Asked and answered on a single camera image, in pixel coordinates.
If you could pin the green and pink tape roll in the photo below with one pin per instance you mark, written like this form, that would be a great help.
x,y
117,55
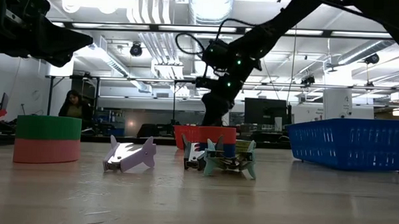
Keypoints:
x,y
47,140

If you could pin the black metal table frame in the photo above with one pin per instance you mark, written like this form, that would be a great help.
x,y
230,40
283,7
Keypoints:
x,y
50,97

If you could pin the silver ventilation duct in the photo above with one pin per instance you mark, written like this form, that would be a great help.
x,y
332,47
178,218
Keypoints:
x,y
209,7

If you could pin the black monitor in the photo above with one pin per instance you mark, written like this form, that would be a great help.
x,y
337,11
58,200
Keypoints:
x,y
262,111

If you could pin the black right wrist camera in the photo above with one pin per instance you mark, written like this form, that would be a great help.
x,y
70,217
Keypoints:
x,y
216,54

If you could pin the black ceiling spotlight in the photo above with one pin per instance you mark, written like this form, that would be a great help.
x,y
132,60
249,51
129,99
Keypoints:
x,y
308,80
372,59
136,50

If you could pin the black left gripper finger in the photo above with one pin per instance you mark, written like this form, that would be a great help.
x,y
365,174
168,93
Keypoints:
x,y
62,44

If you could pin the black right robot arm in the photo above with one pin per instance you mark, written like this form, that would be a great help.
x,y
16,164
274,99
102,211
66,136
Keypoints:
x,y
272,31

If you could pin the small background monitor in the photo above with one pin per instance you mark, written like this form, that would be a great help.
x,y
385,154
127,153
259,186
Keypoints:
x,y
4,101

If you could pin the blue plastic basket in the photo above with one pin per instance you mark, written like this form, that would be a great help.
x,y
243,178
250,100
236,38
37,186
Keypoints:
x,y
351,144

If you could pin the person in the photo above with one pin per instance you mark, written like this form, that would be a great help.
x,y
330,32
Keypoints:
x,y
74,107

